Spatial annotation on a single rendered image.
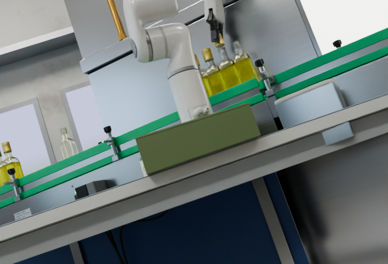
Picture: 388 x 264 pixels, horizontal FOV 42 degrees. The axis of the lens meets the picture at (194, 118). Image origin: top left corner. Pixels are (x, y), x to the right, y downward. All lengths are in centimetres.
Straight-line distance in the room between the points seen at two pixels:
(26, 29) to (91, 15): 292
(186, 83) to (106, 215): 41
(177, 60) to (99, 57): 86
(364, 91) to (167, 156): 72
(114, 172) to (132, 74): 51
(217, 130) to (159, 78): 86
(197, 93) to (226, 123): 16
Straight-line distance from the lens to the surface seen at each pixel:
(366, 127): 146
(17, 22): 525
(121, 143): 184
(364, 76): 170
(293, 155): 139
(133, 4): 143
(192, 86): 140
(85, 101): 485
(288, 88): 174
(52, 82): 498
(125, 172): 182
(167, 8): 145
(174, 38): 144
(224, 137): 128
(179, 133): 127
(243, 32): 198
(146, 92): 213
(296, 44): 192
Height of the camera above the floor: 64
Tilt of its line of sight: 9 degrees up
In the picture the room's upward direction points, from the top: 19 degrees counter-clockwise
